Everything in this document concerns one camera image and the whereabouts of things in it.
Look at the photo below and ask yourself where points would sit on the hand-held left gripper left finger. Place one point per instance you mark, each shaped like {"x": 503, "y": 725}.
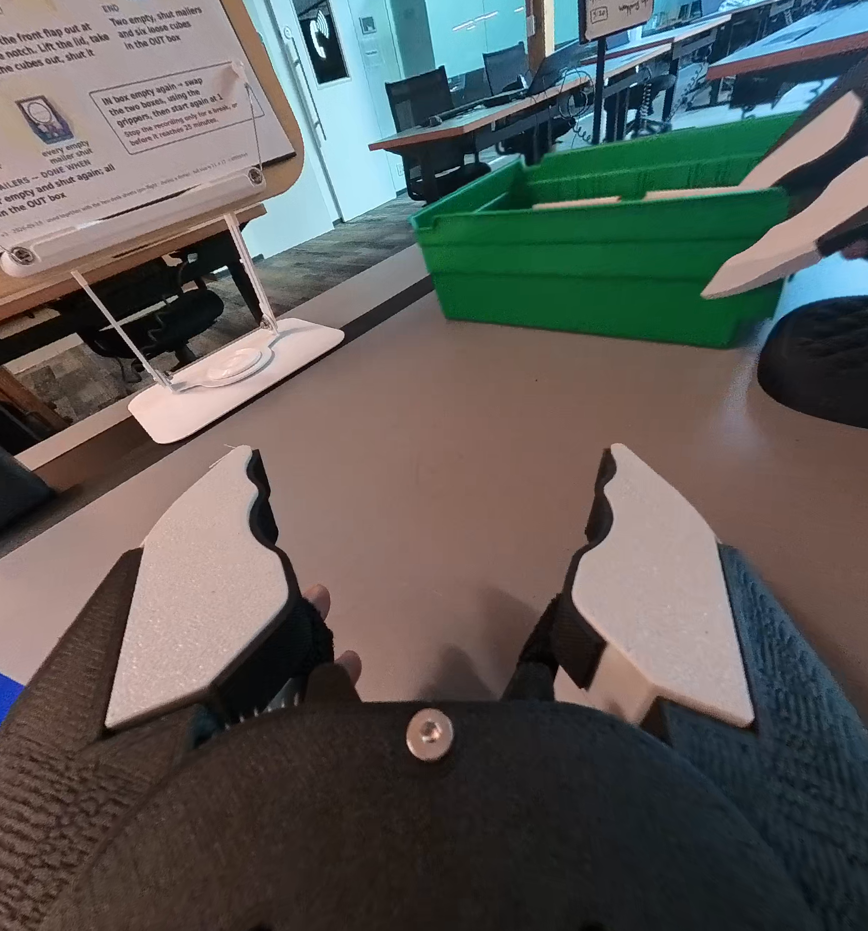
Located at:
{"x": 201, "y": 589}

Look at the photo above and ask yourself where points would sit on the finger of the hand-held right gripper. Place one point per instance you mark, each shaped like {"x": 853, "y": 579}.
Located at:
{"x": 790, "y": 244}
{"x": 812, "y": 153}

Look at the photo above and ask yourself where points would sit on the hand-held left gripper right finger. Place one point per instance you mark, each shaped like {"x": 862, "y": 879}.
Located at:
{"x": 659, "y": 596}

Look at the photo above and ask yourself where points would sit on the green plastic bin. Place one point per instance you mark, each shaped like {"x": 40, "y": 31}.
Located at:
{"x": 587, "y": 276}

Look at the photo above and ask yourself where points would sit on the person's left hand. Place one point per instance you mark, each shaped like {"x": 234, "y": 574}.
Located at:
{"x": 321, "y": 604}

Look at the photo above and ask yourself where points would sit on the orange-edged office table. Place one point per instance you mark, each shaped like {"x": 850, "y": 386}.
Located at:
{"x": 477, "y": 120}
{"x": 790, "y": 47}

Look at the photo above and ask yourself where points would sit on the small whiteboard on stand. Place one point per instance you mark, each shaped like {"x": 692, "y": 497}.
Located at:
{"x": 616, "y": 18}

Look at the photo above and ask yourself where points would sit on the black office chair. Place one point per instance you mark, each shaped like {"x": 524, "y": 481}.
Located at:
{"x": 419, "y": 94}
{"x": 179, "y": 320}
{"x": 507, "y": 65}

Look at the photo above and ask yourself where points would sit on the instruction sheet on stand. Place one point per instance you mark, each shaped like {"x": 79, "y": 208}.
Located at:
{"x": 279, "y": 109}

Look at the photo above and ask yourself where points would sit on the door phone sign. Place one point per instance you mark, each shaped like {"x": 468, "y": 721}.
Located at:
{"x": 325, "y": 40}

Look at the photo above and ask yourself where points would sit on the printed instruction sheet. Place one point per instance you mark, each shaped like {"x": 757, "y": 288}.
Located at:
{"x": 114, "y": 87}

